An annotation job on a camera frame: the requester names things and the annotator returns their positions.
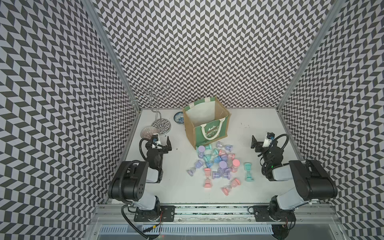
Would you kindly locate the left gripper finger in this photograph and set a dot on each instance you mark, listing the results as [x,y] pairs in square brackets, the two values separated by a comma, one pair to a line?
[160,147]
[169,145]

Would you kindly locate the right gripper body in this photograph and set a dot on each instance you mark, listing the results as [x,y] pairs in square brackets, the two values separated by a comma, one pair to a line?
[266,160]

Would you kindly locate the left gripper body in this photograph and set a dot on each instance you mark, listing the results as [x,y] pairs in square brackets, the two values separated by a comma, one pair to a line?
[160,163]

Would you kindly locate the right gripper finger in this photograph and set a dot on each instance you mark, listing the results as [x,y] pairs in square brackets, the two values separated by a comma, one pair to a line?
[255,144]
[259,148]

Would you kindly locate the purple hourglass large cap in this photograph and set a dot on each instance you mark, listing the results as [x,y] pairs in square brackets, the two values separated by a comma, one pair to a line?
[201,151]

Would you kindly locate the green canvas Christmas bag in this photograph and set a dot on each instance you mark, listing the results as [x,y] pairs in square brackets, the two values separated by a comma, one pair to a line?
[206,121]

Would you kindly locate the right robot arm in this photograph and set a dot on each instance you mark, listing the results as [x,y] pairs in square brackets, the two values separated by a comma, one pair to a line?
[312,182]

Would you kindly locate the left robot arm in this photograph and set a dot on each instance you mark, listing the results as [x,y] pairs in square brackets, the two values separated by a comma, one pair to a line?
[129,182]

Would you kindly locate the green hourglass right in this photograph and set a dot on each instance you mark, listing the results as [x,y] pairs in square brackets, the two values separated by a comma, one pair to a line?
[248,169]

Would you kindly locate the purple hourglass by bag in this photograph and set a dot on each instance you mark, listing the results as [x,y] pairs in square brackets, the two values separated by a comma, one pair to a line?
[221,145]

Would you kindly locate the pink hourglass upright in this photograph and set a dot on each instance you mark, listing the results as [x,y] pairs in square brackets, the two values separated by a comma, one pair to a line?
[235,165]

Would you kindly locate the pink hourglass centre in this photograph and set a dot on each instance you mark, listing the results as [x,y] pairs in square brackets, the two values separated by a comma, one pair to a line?
[226,156]

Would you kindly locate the green hourglass by bag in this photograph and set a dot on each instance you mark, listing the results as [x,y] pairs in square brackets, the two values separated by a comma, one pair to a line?
[207,147]

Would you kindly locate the green hourglass centre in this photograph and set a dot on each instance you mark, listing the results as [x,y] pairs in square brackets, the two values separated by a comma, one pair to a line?
[209,157]

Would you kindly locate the blue hourglass centre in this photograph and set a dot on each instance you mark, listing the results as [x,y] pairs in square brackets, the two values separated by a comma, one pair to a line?
[215,160]

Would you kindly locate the pink hourglass left front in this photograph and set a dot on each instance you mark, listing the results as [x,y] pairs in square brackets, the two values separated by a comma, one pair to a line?
[208,181]

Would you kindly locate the pink glass bowl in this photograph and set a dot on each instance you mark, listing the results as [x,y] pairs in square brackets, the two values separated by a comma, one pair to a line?
[148,132]

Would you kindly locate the blue white ceramic bowl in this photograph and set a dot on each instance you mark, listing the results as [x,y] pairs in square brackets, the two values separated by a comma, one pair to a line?
[179,118]

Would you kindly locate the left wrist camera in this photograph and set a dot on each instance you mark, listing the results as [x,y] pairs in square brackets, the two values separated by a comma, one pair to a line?
[154,139]

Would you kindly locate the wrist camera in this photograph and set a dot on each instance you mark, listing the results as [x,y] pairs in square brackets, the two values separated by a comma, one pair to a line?
[270,136]
[154,139]

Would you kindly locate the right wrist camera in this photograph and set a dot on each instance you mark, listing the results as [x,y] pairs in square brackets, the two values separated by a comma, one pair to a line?
[270,136]

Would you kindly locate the silver wire stand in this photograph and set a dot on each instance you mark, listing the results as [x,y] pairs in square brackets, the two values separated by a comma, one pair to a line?
[153,100]

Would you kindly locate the metal base rail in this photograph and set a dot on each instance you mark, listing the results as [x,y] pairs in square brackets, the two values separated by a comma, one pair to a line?
[246,213]

